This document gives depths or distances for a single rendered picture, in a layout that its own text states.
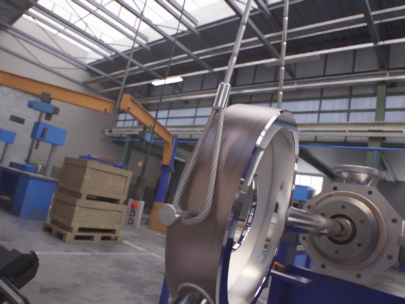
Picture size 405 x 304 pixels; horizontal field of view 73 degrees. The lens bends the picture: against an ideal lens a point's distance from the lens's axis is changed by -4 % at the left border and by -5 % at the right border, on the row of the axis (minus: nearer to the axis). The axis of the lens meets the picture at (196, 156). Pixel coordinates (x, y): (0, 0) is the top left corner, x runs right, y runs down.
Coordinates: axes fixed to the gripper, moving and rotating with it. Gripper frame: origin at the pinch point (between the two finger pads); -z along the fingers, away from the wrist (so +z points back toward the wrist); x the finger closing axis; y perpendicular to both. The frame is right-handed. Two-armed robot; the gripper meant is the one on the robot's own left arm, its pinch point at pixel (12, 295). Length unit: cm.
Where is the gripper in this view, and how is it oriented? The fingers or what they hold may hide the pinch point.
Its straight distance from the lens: 50.5
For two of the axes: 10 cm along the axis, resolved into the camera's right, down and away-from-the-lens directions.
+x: -5.2, 4.6, -7.2
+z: -8.5, -1.9, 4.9
